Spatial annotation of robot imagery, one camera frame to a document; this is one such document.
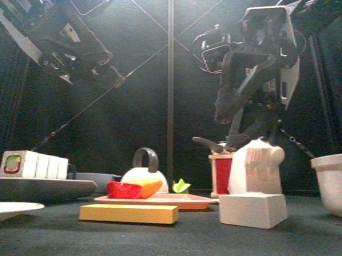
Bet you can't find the red toy pepper piece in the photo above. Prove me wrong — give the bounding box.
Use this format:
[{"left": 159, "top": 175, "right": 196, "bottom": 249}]
[{"left": 105, "top": 180, "right": 144, "bottom": 200}]

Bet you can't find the white plate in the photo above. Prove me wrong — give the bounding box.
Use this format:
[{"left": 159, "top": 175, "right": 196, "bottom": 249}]
[{"left": 0, "top": 201, "right": 47, "bottom": 223}]

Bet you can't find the red wooden framed box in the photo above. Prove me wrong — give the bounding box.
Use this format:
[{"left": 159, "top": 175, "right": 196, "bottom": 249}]
[{"left": 207, "top": 152, "right": 235, "bottom": 199}]

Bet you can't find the dark grey plate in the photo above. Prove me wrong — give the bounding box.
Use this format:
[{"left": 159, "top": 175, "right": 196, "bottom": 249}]
[{"left": 0, "top": 176, "right": 99, "bottom": 203}]

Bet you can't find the white toy carton box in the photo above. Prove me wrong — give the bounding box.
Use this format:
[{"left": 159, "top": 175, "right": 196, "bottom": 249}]
[{"left": 0, "top": 149, "right": 71, "bottom": 180}]

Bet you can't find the white wooden cube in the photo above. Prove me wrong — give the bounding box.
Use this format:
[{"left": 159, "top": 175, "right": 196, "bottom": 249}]
[{"left": 218, "top": 192, "right": 290, "bottom": 230}]

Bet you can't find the yellow orange toy pepper piece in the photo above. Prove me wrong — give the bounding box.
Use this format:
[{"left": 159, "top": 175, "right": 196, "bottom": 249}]
[{"left": 125, "top": 177, "right": 164, "bottom": 200}]

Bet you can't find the thin metal frame pole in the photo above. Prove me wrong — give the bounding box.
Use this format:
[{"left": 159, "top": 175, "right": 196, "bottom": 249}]
[{"left": 165, "top": 0, "right": 176, "bottom": 184}]

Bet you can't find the grey bowl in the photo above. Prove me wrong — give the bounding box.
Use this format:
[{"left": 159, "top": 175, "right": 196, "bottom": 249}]
[{"left": 72, "top": 171, "right": 123, "bottom": 195}]

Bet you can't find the pink tray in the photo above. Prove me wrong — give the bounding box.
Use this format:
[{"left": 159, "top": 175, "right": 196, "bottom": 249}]
[{"left": 93, "top": 192, "right": 220, "bottom": 211}]

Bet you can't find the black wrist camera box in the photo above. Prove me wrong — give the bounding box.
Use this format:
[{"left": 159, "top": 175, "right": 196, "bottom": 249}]
[{"left": 240, "top": 5, "right": 299, "bottom": 48}]

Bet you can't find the green toy leaf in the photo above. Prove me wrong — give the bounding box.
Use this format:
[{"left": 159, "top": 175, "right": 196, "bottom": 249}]
[{"left": 171, "top": 178, "right": 192, "bottom": 195}]

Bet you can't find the grey curved handle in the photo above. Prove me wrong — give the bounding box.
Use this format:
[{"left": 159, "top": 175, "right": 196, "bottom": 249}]
[{"left": 191, "top": 136, "right": 238, "bottom": 155}]

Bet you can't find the yellow wooden block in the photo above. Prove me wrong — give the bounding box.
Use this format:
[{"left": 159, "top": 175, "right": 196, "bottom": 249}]
[{"left": 77, "top": 203, "right": 180, "bottom": 225}]

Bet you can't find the white wooden carton toy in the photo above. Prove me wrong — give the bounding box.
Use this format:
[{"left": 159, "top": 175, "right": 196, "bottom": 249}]
[{"left": 227, "top": 138, "right": 287, "bottom": 196}]

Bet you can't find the white cup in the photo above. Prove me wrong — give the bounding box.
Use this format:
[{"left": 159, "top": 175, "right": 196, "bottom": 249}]
[{"left": 310, "top": 153, "right": 342, "bottom": 218}]

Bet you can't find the white toy kettle dark handle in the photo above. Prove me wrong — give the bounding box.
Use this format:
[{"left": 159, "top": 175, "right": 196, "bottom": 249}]
[{"left": 120, "top": 147, "right": 169, "bottom": 195}]

